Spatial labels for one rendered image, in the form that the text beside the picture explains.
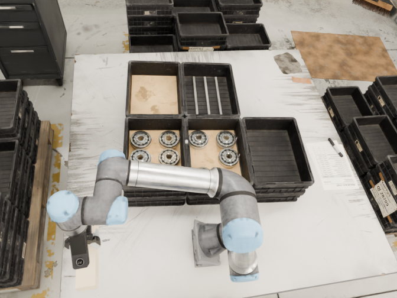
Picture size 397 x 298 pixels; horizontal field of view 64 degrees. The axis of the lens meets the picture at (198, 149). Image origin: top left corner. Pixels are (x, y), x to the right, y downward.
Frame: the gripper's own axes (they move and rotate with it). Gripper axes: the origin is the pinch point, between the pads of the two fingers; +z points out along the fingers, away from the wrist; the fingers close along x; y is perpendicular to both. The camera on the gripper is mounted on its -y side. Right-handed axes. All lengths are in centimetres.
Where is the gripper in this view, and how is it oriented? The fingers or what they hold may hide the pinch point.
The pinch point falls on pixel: (87, 249)
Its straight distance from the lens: 117.9
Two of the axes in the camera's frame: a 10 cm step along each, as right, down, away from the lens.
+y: -1.6, -8.4, 5.2
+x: -9.8, 0.8, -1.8
